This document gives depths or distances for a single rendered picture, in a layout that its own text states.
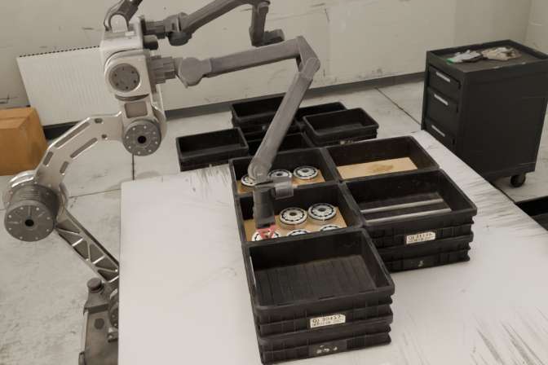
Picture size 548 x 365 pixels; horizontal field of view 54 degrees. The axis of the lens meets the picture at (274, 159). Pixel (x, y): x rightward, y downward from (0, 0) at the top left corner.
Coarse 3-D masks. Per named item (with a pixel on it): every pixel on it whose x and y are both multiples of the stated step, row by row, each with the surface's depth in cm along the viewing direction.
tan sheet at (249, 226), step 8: (336, 208) 203; (248, 224) 198; (312, 224) 195; (336, 224) 194; (344, 224) 194; (248, 232) 193; (256, 232) 193; (280, 232) 192; (288, 232) 191; (248, 240) 189
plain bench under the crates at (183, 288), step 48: (432, 144) 271; (144, 192) 248; (192, 192) 245; (480, 192) 230; (144, 240) 215; (192, 240) 213; (240, 240) 211; (480, 240) 201; (528, 240) 199; (144, 288) 189; (192, 288) 188; (240, 288) 186; (432, 288) 180; (480, 288) 179; (528, 288) 177; (144, 336) 169; (192, 336) 168; (240, 336) 167; (432, 336) 162; (480, 336) 161; (528, 336) 160
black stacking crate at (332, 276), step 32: (256, 256) 171; (288, 256) 174; (320, 256) 176; (352, 256) 178; (256, 288) 167; (288, 288) 166; (320, 288) 165; (352, 288) 164; (256, 320) 155; (288, 320) 149; (352, 320) 153
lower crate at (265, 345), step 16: (384, 320) 154; (288, 336) 151; (304, 336) 152; (320, 336) 154; (336, 336) 155; (352, 336) 156; (368, 336) 157; (384, 336) 158; (272, 352) 153; (288, 352) 155; (304, 352) 156; (320, 352) 156; (336, 352) 157
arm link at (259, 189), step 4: (256, 184) 172; (260, 184) 170; (264, 184) 170; (268, 184) 171; (272, 184) 171; (256, 188) 170; (260, 188) 170; (264, 188) 169; (268, 188) 170; (272, 188) 171; (256, 192) 169; (260, 192) 168; (264, 192) 169; (268, 192) 170; (272, 192) 172; (256, 196) 170; (260, 196) 169; (264, 196) 169; (268, 196) 170; (256, 200) 171; (260, 200) 170; (264, 200) 170; (268, 200) 171
